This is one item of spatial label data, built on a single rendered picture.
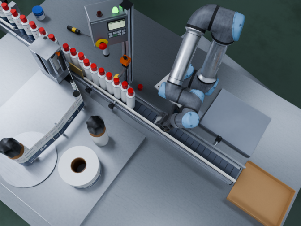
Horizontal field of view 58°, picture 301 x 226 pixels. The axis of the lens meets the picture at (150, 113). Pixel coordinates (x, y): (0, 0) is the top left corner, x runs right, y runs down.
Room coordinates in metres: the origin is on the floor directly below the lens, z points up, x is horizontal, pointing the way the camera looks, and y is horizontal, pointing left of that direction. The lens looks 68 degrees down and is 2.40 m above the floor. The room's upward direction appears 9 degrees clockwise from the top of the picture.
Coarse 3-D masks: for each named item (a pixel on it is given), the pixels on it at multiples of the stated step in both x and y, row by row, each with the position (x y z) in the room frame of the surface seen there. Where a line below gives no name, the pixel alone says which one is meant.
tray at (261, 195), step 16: (240, 176) 0.34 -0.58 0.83; (256, 176) 0.35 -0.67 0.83; (272, 176) 0.36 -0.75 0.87; (240, 192) 0.25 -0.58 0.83; (256, 192) 0.26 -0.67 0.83; (272, 192) 0.28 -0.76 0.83; (288, 192) 0.29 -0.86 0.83; (240, 208) 0.16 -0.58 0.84; (256, 208) 0.18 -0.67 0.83; (272, 208) 0.19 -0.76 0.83; (272, 224) 0.10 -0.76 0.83
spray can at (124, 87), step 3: (123, 81) 0.70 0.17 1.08; (123, 84) 0.68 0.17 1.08; (126, 84) 0.68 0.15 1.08; (120, 87) 0.68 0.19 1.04; (123, 87) 0.67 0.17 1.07; (126, 87) 0.67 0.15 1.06; (120, 90) 0.67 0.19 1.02; (123, 90) 0.66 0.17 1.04; (126, 90) 0.67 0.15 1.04; (123, 93) 0.66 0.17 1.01; (123, 96) 0.66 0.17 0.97; (123, 99) 0.66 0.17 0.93; (123, 102) 0.66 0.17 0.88
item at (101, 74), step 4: (100, 68) 0.76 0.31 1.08; (100, 72) 0.73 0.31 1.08; (104, 72) 0.75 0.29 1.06; (100, 76) 0.73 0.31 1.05; (104, 76) 0.73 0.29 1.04; (100, 80) 0.72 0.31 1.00; (104, 80) 0.73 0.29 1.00; (100, 84) 0.73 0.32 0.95; (104, 84) 0.72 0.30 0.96; (104, 88) 0.72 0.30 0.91
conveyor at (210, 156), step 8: (64, 56) 0.92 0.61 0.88; (96, 88) 0.73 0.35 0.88; (136, 104) 0.66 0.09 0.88; (144, 112) 0.62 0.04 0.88; (152, 112) 0.63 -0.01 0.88; (152, 120) 0.58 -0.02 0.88; (176, 128) 0.55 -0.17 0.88; (176, 136) 0.50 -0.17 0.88; (184, 136) 0.51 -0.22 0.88; (184, 144) 0.46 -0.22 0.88; (192, 144) 0.47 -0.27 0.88; (200, 144) 0.48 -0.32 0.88; (200, 152) 0.43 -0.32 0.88; (208, 152) 0.44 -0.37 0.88; (208, 160) 0.39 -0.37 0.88; (216, 160) 0.40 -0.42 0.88; (224, 160) 0.41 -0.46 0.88; (224, 168) 0.36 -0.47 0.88; (232, 168) 0.37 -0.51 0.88; (224, 176) 0.31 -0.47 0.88; (232, 176) 0.32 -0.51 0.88
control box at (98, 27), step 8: (112, 0) 0.88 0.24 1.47; (120, 0) 0.88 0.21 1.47; (88, 8) 0.81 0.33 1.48; (96, 8) 0.82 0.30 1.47; (104, 8) 0.83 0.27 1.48; (112, 8) 0.83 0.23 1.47; (88, 16) 0.77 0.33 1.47; (96, 16) 0.78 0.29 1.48; (104, 16) 0.78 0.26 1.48; (112, 16) 0.79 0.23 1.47; (120, 16) 0.80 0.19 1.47; (88, 24) 0.80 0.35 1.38; (96, 24) 0.75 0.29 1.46; (104, 24) 0.77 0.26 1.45; (96, 32) 0.75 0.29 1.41; (104, 32) 0.76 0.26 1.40; (96, 40) 0.74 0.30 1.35; (104, 40) 0.76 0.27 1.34; (112, 40) 0.78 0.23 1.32; (120, 40) 0.80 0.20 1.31
